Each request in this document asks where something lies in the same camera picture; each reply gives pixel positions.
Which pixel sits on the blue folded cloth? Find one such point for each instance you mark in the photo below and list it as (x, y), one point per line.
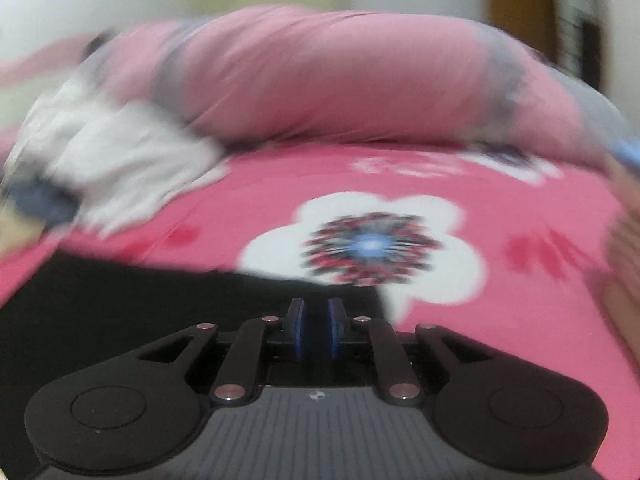
(627, 152)

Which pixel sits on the pink floral bed sheet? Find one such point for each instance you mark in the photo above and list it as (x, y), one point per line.
(525, 320)

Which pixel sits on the wooden door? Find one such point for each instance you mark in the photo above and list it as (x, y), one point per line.
(520, 0)

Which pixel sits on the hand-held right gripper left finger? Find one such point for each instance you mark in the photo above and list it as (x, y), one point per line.
(298, 332)

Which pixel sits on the black garment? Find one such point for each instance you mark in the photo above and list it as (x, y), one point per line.
(125, 305)

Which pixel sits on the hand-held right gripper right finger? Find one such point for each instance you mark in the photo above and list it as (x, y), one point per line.
(334, 332)

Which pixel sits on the white cloth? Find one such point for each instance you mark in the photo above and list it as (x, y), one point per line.
(125, 160)

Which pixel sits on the pink and grey quilt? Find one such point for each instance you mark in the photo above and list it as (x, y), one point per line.
(325, 75)

